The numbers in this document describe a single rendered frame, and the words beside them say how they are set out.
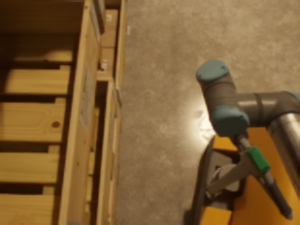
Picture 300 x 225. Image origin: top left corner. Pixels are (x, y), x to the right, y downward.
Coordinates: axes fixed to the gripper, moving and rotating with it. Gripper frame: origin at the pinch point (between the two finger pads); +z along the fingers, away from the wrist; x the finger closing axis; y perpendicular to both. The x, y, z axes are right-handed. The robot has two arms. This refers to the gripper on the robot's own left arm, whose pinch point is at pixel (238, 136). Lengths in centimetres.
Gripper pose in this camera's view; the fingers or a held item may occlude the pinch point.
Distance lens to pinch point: 108.0
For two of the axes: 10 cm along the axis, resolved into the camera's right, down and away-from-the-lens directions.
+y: -3.0, -6.0, 7.4
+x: -8.5, 5.2, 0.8
